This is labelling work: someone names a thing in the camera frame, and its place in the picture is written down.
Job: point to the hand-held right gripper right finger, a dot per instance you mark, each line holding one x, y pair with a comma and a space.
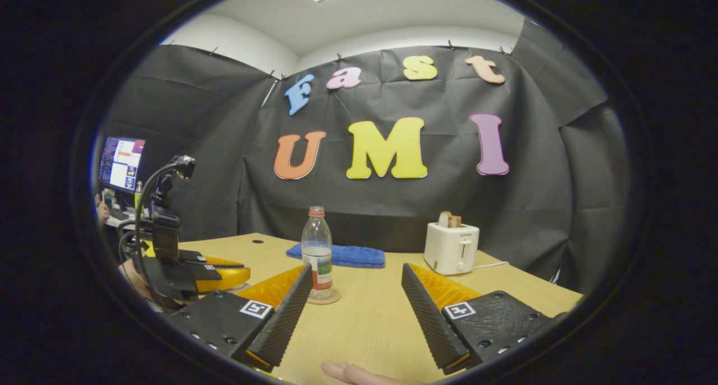
429, 323

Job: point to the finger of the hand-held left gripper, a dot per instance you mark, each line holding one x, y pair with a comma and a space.
196, 257
224, 278

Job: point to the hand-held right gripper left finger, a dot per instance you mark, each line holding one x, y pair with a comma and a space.
286, 317

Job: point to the round brown coaster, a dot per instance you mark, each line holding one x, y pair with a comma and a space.
331, 298

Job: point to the clear plastic water bottle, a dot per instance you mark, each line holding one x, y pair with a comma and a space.
317, 250

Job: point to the green drink bottle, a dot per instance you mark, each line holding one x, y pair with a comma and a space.
138, 197

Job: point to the white toaster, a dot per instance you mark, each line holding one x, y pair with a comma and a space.
451, 250

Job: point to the computer monitor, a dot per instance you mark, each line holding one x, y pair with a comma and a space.
122, 163

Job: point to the blue folded towel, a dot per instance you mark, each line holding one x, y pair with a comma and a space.
353, 256

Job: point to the bread slice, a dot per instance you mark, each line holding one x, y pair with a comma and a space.
449, 220

